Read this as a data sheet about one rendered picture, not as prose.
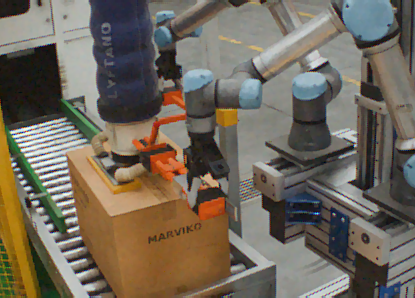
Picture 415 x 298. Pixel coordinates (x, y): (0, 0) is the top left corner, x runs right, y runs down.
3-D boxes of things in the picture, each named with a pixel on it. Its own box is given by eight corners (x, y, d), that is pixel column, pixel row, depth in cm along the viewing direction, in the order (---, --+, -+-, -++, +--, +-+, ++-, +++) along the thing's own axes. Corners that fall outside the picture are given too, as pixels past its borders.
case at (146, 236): (81, 238, 259) (65, 151, 244) (167, 215, 274) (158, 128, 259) (128, 315, 209) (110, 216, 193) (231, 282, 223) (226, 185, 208)
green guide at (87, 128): (61, 111, 413) (59, 98, 409) (75, 107, 417) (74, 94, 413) (158, 207, 280) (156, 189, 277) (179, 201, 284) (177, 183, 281)
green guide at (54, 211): (-14, 129, 391) (-17, 116, 387) (1, 126, 395) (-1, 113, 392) (46, 239, 258) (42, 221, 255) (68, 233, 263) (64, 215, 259)
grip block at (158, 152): (141, 165, 203) (138, 148, 201) (169, 158, 207) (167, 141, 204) (150, 175, 196) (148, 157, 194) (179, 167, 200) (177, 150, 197)
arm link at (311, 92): (286, 118, 208) (285, 79, 202) (301, 105, 218) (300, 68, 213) (319, 123, 202) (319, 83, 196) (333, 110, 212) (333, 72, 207)
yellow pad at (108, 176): (86, 159, 235) (84, 147, 233) (110, 153, 239) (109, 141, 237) (113, 195, 207) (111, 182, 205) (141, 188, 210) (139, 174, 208)
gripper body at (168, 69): (165, 83, 246) (162, 53, 241) (157, 77, 253) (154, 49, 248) (183, 79, 248) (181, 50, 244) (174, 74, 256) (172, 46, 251)
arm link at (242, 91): (263, 71, 162) (221, 70, 165) (258, 84, 152) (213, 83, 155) (264, 99, 165) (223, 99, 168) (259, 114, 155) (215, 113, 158)
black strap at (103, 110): (90, 105, 223) (89, 95, 221) (150, 92, 231) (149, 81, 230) (108, 124, 204) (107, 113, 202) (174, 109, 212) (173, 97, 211)
